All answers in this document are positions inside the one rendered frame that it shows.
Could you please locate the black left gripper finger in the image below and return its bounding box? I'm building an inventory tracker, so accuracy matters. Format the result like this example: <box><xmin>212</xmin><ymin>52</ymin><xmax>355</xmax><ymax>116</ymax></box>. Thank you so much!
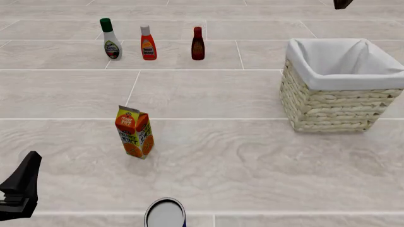
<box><xmin>0</xmin><ymin>151</ymin><xmax>43</xmax><ymax>197</ymax></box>

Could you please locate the white cloth basket liner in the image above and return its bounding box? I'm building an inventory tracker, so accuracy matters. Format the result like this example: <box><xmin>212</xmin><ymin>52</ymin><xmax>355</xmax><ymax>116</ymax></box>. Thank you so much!
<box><xmin>285</xmin><ymin>37</ymin><xmax>404</xmax><ymax>91</ymax></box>

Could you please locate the orange juice carton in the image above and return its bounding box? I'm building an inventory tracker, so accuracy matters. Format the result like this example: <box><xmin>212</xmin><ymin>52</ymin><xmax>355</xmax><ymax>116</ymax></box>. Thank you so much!
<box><xmin>114</xmin><ymin>105</ymin><xmax>155</xmax><ymax>160</ymax></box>

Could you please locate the white dressing bottle green cap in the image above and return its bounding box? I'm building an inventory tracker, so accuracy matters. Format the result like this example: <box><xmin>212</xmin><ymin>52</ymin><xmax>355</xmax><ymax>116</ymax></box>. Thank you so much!
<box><xmin>99</xmin><ymin>17</ymin><xmax>123</xmax><ymax>61</ymax></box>

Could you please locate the dark red sauce bottle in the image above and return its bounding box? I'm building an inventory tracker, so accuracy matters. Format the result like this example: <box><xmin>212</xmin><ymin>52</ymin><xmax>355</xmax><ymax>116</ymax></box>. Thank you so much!
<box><xmin>191</xmin><ymin>26</ymin><xmax>206</xmax><ymax>61</ymax></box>

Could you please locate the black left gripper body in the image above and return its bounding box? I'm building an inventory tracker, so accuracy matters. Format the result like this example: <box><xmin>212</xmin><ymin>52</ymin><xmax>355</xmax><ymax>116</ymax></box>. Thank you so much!
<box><xmin>0</xmin><ymin>189</ymin><xmax>39</xmax><ymax>218</ymax></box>

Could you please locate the woven wicker basket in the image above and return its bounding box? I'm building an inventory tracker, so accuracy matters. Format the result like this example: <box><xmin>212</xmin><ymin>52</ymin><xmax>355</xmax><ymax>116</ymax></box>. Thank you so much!
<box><xmin>279</xmin><ymin>37</ymin><xmax>404</xmax><ymax>134</ymax></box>

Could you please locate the red ketchup bottle white cap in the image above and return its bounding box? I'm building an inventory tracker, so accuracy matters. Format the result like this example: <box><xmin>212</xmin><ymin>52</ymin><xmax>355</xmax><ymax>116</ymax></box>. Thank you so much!
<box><xmin>140</xmin><ymin>25</ymin><xmax>158</xmax><ymax>61</ymax></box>

